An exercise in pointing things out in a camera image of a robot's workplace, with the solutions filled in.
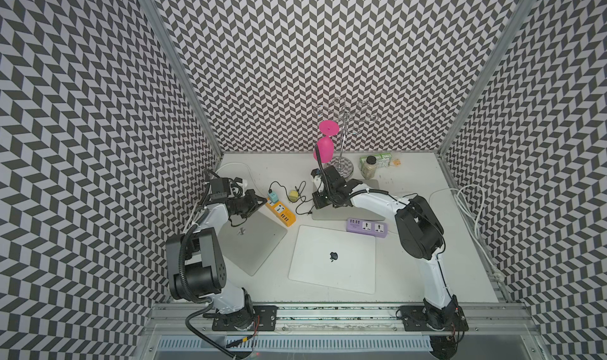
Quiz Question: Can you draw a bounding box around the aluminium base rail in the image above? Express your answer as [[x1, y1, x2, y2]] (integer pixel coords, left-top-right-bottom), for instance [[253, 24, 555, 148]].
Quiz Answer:
[[142, 302, 540, 336]]

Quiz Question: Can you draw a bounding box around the white closed laptop front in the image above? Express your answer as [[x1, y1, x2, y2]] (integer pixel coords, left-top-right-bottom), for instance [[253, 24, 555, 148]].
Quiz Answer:
[[289, 226, 376, 295]]

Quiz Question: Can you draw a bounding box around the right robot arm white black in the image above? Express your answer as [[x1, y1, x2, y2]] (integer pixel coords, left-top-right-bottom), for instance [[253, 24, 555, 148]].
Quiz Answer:
[[311, 162, 469, 342]]

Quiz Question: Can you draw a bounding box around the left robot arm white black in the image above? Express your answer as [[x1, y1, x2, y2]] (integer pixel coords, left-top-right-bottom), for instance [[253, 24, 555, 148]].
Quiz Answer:
[[165, 170, 267, 331]]

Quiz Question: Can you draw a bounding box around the pink plastic wine glass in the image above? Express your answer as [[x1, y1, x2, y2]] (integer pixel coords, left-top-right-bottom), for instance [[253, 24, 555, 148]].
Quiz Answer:
[[316, 120, 340, 164]]

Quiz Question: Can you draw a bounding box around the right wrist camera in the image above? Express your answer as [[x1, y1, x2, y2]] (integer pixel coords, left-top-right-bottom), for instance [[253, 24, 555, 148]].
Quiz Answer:
[[311, 169, 323, 192]]

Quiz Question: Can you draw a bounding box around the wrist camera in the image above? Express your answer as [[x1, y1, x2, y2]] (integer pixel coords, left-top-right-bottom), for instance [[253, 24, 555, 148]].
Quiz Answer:
[[230, 178, 248, 194], [311, 169, 323, 192]]

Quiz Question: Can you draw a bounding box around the yellow charger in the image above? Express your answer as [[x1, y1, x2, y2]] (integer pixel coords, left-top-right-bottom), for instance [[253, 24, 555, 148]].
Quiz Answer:
[[288, 189, 300, 203]]

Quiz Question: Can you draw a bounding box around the purple power strip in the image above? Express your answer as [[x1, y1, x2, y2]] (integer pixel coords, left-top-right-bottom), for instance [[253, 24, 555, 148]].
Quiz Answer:
[[346, 219, 389, 238]]

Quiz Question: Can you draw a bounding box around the silver closed laptop left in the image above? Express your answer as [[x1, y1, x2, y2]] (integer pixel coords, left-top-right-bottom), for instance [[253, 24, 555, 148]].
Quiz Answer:
[[218, 212, 287, 276]]

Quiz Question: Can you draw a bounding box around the orange power strip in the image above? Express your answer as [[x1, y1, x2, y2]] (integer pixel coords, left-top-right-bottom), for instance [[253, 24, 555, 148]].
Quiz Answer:
[[266, 200, 296, 227]]

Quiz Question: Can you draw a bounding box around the green snack packet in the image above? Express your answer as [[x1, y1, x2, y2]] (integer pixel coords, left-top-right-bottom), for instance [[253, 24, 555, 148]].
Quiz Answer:
[[359, 152, 393, 169]]

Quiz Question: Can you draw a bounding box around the teal charger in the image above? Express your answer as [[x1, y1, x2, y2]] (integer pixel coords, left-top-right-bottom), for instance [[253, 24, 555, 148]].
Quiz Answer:
[[268, 192, 279, 204]]

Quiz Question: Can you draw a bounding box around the white power cord left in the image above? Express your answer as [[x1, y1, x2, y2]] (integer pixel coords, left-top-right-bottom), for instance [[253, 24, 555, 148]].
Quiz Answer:
[[179, 161, 267, 233]]

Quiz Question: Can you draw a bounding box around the spice jar black lid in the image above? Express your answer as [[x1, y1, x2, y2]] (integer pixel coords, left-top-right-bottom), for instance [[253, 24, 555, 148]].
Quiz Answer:
[[360, 156, 377, 179]]

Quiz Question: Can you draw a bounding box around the white power cord right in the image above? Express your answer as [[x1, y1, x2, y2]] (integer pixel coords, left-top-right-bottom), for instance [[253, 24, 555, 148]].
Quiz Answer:
[[427, 183, 506, 283]]

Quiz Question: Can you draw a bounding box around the white power cord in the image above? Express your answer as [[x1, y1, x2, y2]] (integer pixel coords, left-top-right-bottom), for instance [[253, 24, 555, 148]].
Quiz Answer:
[[427, 183, 506, 283], [179, 161, 267, 233]]

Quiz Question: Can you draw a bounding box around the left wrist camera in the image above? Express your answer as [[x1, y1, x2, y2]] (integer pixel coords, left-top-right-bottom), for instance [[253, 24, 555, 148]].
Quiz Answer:
[[230, 178, 248, 194]]

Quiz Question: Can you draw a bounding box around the chrome glass holder stand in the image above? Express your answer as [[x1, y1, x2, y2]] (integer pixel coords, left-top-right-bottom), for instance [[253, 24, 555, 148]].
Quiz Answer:
[[315, 98, 376, 178]]

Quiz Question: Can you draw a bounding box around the grey closed laptop centre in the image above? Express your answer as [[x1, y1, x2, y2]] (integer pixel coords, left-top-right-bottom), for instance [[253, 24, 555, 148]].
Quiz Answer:
[[311, 187, 384, 221]]

